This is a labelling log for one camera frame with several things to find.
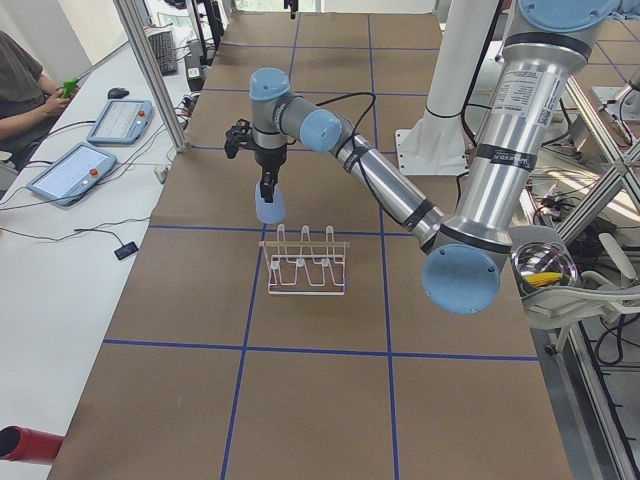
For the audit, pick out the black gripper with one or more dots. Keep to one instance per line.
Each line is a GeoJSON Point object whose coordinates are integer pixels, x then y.
{"type": "Point", "coordinates": [265, 159]}

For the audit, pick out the light blue plastic cup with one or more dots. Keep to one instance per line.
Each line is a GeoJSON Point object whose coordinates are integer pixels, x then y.
{"type": "Point", "coordinates": [270, 213]}

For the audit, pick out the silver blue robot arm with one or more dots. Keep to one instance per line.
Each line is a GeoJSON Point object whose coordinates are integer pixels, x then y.
{"type": "Point", "coordinates": [467, 246]}

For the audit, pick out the black keyboard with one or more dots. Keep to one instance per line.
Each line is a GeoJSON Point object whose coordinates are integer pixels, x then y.
{"type": "Point", "coordinates": [162, 46]}

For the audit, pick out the far blue teach pendant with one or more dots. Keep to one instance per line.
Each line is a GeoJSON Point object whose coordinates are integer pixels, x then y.
{"type": "Point", "coordinates": [121, 122]}

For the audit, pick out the blue teach pendant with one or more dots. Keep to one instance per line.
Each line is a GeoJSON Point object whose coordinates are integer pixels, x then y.
{"type": "Point", "coordinates": [70, 177]}
{"type": "Point", "coordinates": [121, 122]}

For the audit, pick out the black computer mouse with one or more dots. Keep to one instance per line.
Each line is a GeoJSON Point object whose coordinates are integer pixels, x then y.
{"type": "Point", "coordinates": [117, 93]}

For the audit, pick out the small black sensor puck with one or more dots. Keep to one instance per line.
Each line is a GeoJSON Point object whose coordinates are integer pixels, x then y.
{"type": "Point", "coordinates": [126, 250]}

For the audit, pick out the near blue teach pendant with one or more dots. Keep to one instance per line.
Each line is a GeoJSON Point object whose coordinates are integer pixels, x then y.
{"type": "Point", "coordinates": [70, 177]}

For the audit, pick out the seated person dark shirt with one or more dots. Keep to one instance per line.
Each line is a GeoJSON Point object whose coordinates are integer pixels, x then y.
{"type": "Point", "coordinates": [31, 102]}

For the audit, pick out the metal bowl with corn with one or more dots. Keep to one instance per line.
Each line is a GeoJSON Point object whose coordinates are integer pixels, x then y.
{"type": "Point", "coordinates": [539, 265]}

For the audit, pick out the red cylinder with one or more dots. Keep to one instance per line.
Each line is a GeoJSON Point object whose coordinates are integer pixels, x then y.
{"type": "Point", "coordinates": [29, 445]}

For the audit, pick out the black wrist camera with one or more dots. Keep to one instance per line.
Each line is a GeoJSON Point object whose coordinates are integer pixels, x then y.
{"type": "Point", "coordinates": [239, 136]}

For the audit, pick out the white wire cup holder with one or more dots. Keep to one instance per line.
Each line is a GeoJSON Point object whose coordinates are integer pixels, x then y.
{"type": "Point", "coordinates": [305, 267]}

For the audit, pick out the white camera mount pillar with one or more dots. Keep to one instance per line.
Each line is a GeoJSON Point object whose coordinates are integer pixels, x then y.
{"type": "Point", "coordinates": [436, 145]}

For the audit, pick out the aluminium frame post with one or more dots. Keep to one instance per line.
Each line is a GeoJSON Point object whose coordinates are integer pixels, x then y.
{"type": "Point", "coordinates": [132, 24]}

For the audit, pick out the green handled stick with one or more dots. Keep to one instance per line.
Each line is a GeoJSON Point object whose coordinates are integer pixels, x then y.
{"type": "Point", "coordinates": [69, 87]}

